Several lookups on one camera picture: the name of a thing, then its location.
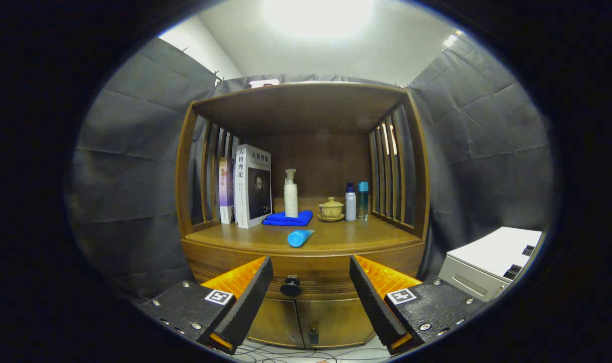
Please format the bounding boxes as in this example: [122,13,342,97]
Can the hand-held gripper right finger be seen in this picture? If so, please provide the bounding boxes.
[350,255,488,356]

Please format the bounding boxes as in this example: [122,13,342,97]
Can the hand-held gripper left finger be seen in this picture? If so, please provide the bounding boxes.
[137,256,275,355]

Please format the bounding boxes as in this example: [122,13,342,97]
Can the black drawer knob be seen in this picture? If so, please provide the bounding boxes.
[280,275,301,297]

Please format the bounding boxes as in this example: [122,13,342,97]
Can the brown wooden drawer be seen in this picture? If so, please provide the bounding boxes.
[181,239,426,300]

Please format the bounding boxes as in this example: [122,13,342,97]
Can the blue white squeeze tube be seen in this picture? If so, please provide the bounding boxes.
[287,229,316,248]

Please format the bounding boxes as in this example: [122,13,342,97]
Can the wooden cabinet door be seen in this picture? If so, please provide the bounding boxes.
[247,297,307,348]
[295,297,378,348]

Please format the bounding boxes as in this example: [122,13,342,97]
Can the brown wooden countertop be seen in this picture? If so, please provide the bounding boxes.
[182,214,422,256]

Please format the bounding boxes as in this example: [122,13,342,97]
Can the brown wooden cabinet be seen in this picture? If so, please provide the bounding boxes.
[175,82,432,349]

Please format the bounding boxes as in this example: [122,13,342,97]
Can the blue folded cloth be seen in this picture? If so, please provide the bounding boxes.
[262,210,314,227]

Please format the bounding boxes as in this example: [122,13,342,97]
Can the white bottle blue cap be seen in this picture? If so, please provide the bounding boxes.
[345,183,357,222]

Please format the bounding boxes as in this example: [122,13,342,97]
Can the teal bottle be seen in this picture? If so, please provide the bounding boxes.
[357,181,370,221]

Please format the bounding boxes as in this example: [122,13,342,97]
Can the yellow lidded teacup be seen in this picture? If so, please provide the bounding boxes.
[318,197,345,222]

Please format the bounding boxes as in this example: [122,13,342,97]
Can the white pump bottle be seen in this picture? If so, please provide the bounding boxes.
[284,169,299,218]

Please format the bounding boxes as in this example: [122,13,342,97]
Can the purple book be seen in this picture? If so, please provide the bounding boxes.
[219,157,236,225]

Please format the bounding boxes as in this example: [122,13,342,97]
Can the white portrait book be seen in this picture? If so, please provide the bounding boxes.
[234,144,272,229]

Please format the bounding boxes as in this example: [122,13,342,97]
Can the grey white storage box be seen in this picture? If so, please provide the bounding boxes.
[437,226,542,303]

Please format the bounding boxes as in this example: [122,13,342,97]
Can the ceiling light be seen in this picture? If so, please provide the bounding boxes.
[261,0,376,41]

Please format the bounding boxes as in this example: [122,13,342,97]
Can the black floor cables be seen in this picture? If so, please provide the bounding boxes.
[233,343,387,362]

